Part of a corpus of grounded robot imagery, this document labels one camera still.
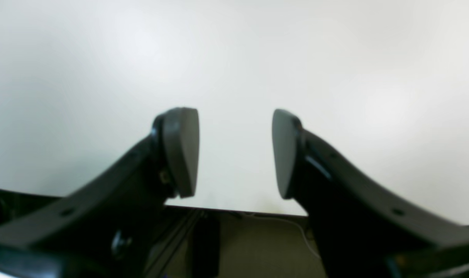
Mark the black table leg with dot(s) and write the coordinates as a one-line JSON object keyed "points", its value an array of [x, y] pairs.
{"points": [[203, 257]]}

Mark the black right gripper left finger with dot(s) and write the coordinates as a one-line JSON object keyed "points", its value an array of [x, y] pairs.
{"points": [[117, 226]]}

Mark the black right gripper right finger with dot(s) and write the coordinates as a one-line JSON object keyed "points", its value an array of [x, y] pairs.
{"points": [[361, 229]]}

